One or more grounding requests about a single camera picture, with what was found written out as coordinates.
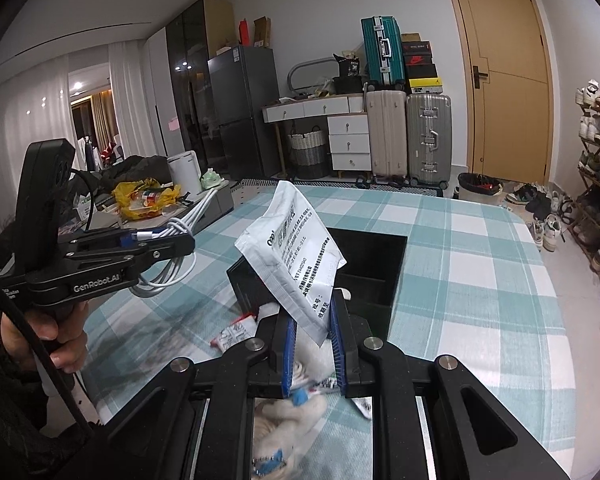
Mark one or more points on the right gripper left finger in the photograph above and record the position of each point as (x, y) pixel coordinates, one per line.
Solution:
(195, 420)

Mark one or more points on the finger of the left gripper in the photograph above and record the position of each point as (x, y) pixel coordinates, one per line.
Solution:
(107, 244)
(164, 252)

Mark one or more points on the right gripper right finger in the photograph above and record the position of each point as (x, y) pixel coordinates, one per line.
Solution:
(431, 419)

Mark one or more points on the white blue plush toy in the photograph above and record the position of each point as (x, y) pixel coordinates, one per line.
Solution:
(284, 429)

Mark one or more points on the red white tissue pack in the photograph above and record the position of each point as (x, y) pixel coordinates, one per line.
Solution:
(242, 329)

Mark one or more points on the white printed pouch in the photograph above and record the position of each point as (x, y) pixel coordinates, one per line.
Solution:
(296, 257)

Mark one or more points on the person's left hand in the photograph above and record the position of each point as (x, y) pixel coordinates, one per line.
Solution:
(69, 334)

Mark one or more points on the grey side cabinet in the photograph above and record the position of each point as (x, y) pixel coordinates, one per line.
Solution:
(207, 207)

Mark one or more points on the yellow plastic bag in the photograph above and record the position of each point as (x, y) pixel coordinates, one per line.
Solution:
(144, 199)

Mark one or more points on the white trash bin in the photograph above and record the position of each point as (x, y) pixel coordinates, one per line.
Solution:
(185, 172)

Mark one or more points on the green white sneaker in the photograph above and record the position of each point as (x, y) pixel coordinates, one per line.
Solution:
(211, 179)

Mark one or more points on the checkered tablecloth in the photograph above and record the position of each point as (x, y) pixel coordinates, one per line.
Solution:
(472, 285)

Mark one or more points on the woven laundry basket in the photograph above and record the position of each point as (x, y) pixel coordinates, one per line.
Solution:
(309, 154)

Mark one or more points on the black cardboard box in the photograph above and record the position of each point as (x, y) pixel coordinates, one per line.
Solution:
(371, 275)

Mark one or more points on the dark refrigerator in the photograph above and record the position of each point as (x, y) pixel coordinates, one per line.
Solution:
(244, 81)

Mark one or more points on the white drawer desk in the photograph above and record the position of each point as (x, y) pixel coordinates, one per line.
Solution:
(343, 120)

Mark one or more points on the wooden shoe rack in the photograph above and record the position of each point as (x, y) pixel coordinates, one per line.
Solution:
(586, 232)

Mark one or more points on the black round basket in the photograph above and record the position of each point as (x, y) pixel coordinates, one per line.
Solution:
(479, 188)

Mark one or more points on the beige suitcase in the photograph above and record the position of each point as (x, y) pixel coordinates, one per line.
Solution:
(386, 114)

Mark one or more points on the silver suitcase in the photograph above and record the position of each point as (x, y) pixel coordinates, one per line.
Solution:
(429, 139)

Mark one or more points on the teal suitcase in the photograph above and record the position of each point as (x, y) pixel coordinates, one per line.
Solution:
(383, 50)

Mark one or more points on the stacked shoe boxes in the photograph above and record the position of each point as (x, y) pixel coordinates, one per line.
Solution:
(420, 69)

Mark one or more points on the wooden door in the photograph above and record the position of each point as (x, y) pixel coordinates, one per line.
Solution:
(510, 102)

